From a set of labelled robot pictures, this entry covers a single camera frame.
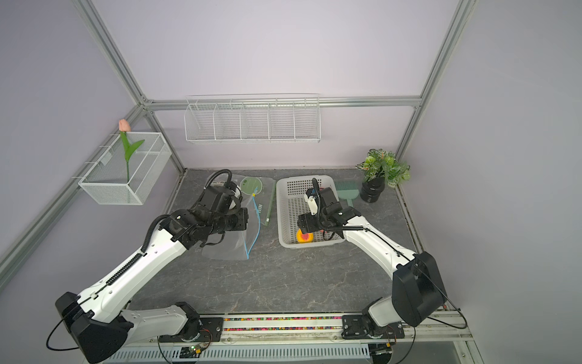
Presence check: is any yellow-red peach front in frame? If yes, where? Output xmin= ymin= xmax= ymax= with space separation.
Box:
xmin=296 ymin=230 xmax=315 ymax=244

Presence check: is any clear blue-zipper bag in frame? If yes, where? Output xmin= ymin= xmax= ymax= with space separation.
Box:
xmin=202 ymin=194 xmax=261 ymax=261

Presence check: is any green printed zip-top bag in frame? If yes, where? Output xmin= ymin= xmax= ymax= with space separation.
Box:
xmin=231 ymin=173 xmax=276 ymax=226

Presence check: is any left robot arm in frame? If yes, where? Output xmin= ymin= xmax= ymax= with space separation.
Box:
xmin=55 ymin=180 xmax=249 ymax=363

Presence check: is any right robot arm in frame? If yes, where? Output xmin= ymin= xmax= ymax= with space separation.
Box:
xmin=297 ymin=187 xmax=447 ymax=328

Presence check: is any green dustpan scoop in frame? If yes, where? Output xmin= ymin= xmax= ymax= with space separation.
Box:
xmin=335 ymin=180 xmax=359 ymax=206

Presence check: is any white plastic basket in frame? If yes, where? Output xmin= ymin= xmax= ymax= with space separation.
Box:
xmin=276 ymin=175 xmax=344 ymax=249

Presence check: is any potted green plant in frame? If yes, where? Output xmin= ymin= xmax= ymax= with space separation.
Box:
xmin=356 ymin=149 xmax=410 ymax=203

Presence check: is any pink artificial tulip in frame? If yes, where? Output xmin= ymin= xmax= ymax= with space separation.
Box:
xmin=118 ymin=119 xmax=145 ymax=183

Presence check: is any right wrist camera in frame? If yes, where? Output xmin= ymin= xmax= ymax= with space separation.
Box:
xmin=304 ymin=193 xmax=318 ymax=215

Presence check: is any white wire wall shelf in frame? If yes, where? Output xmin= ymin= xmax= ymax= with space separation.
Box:
xmin=184 ymin=93 xmax=321 ymax=143

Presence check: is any white mesh wall basket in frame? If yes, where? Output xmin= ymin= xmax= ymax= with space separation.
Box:
xmin=78 ymin=132 xmax=172 ymax=206

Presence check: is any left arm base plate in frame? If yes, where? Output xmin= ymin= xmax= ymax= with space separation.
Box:
xmin=159 ymin=316 xmax=224 ymax=343

